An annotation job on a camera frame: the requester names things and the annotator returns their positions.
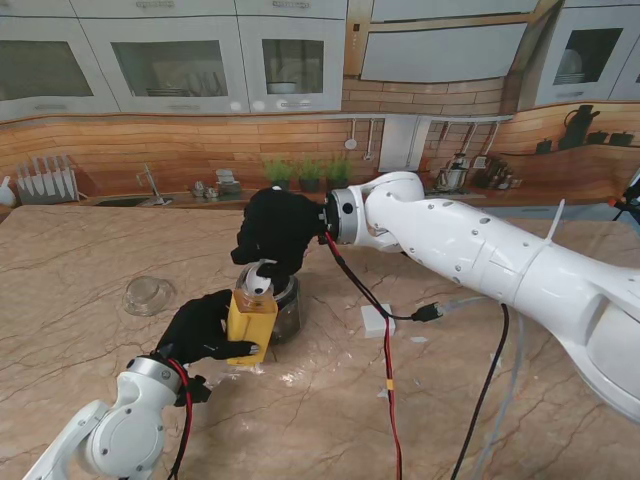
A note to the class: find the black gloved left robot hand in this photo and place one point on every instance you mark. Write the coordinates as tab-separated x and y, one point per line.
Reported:
200	330

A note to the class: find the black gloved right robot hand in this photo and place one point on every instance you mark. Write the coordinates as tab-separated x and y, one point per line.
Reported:
280	225

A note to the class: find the yellow coffee jar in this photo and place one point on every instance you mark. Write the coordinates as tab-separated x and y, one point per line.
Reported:
250	325

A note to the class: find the domed glass jar lid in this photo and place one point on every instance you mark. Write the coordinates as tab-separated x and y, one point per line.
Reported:
149	296

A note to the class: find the white plastic spoon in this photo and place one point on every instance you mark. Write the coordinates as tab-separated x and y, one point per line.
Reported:
257	282

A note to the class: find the glass jar with coffee beans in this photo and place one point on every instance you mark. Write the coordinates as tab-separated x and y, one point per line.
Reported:
289	310

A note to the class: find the white square jar lid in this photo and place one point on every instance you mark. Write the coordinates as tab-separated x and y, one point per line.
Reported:
372	322

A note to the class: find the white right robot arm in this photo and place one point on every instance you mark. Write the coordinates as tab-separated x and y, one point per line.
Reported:
500	255

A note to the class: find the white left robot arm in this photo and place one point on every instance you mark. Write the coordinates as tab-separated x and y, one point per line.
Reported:
115	430

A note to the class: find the printed kitchen backdrop banner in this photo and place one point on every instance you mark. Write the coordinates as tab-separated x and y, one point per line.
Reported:
200	145

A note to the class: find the small white paper scrap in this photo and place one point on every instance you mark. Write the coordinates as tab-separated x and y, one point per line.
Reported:
419	339

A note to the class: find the black tripod with orange clip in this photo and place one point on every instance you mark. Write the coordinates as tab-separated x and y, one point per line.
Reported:
631	197

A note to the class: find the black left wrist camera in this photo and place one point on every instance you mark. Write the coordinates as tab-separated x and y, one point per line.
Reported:
197	387

